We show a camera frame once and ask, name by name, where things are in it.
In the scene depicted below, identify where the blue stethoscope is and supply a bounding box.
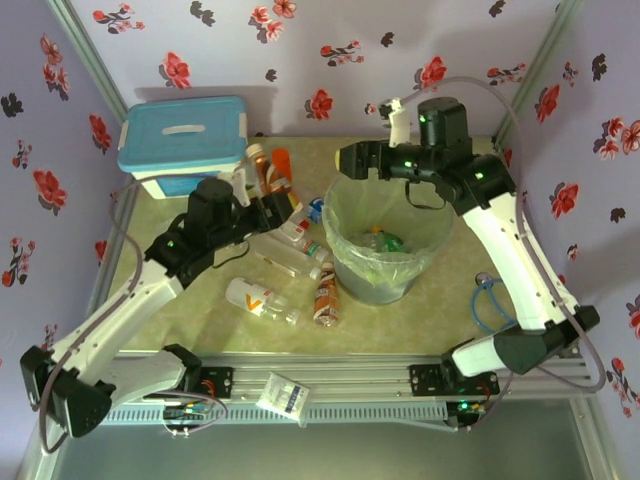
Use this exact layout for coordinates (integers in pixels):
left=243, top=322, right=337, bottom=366
left=471, top=272, right=521, bottom=335

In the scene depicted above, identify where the grey round waste bin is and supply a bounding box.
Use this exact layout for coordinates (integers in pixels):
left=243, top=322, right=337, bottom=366
left=323, top=172, right=456, bottom=307

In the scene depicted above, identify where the orange plastic cylinder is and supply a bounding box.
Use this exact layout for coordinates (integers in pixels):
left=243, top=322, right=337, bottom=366
left=272, top=148, right=295, bottom=182

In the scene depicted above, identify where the aluminium frame cross rail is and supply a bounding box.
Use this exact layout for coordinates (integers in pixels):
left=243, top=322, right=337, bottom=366
left=47, top=354, right=599, bottom=399

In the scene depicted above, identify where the green soda bottle yellow cap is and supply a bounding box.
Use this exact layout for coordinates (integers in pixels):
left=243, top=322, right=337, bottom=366
left=372, top=226, right=407, bottom=252

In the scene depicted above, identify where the grey right arm cable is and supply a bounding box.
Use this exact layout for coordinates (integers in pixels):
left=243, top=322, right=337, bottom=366
left=402, top=75, right=609, bottom=431

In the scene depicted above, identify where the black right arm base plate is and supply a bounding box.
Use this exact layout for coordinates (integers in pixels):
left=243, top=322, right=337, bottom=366
left=408, top=363, right=501, bottom=397

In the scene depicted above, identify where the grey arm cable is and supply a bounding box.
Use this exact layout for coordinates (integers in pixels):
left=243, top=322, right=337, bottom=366
left=37, top=173, right=226, bottom=455
left=402, top=75, right=609, bottom=431

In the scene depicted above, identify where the slotted grey cable duct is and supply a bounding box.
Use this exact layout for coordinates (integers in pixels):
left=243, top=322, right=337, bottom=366
left=107, top=402, right=449, bottom=426

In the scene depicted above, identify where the aluminium table side rail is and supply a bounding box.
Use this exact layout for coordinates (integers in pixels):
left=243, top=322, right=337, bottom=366
left=83, top=174, right=140, bottom=324

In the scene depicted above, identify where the blue lidded white storage box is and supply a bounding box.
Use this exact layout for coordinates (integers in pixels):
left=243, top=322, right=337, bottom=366
left=116, top=96, right=249, bottom=200

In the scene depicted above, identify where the clear bottle green red label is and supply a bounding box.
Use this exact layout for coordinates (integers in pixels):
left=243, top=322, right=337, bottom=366
left=294, top=238, right=332, bottom=264

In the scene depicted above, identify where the grey left arm cable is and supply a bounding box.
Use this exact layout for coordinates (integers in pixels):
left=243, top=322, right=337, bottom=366
left=37, top=173, right=226, bottom=455

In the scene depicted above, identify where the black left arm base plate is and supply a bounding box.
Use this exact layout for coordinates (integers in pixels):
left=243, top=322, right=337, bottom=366
left=197, top=366, right=236, bottom=401

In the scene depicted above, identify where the aluminium frame post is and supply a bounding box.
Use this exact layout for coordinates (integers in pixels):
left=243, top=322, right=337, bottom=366
left=43, top=0, right=130, bottom=124
left=492, top=0, right=586, bottom=146

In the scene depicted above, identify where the clear bottle red white label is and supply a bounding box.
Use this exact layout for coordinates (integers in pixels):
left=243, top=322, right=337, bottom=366
left=278, top=218, right=312, bottom=242

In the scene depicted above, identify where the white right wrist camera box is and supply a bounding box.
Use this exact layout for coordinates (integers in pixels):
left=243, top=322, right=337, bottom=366
left=378, top=98, right=416, bottom=149

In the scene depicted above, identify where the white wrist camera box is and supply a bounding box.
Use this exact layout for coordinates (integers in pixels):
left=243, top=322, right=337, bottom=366
left=378, top=98, right=416, bottom=149
left=219, top=167, right=251, bottom=206

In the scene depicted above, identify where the brown coffee drink bottle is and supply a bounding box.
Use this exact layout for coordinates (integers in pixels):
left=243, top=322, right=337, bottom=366
left=313, top=263, right=343, bottom=329

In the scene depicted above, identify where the long clear bottle white cap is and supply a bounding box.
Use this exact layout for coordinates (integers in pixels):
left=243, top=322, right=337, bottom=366
left=253, top=234, right=324, bottom=280

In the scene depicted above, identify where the clear bottle orange V label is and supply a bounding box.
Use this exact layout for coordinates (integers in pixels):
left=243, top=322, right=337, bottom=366
left=224, top=276, right=302, bottom=327

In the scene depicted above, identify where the white paper packet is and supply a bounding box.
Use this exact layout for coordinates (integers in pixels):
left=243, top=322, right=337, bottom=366
left=255, top=372, right=310, bottom=427

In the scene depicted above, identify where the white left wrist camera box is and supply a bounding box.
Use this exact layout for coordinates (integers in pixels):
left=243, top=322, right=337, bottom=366
left=219, top=167, right=251, bottom=206

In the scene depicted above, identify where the orange patterned drink bottle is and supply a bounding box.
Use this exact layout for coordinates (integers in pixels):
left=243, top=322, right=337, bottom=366
left=246, top=143, right=294, bottom=199

